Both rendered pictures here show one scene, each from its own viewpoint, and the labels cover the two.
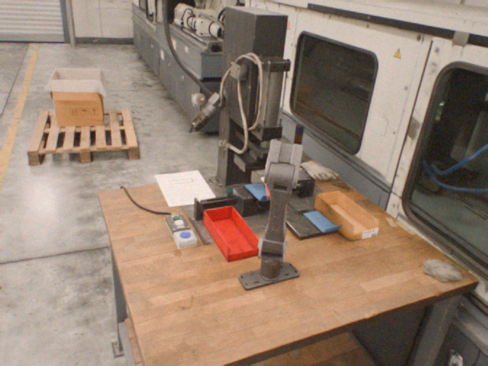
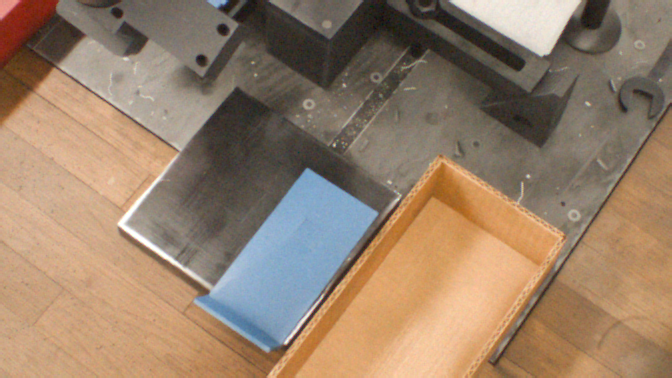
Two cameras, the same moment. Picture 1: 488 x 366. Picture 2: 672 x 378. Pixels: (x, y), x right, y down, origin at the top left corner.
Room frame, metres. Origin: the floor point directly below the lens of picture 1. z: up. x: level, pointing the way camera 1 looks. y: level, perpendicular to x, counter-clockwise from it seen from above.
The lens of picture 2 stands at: (1.18, -0.66, 1.87)
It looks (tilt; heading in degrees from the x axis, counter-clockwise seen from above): 64 degrees down; 56
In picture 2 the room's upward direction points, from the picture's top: 6 degrees clockwise
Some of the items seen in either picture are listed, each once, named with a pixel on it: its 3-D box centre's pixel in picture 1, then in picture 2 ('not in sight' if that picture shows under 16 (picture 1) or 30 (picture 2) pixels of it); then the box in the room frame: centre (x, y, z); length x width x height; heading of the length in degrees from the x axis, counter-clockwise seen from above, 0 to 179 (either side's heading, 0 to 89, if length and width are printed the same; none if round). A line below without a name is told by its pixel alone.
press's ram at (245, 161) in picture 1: (254, 129); not in sight; (1.53, -0.03, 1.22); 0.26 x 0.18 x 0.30; 27
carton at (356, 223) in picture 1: (345, 215); (413, 337); (1.42, -0.42, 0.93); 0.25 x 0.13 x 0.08; 27
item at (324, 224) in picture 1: (322, 219); (288, 256); (1.37, -0.32, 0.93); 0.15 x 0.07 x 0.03; 28
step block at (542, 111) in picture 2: (306, 186); (527, 91); (1.61, -0.28, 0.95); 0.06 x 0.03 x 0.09; 117
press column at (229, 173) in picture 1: (239, 102); not in sight; (1.71, 0.04, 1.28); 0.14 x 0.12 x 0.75; 117
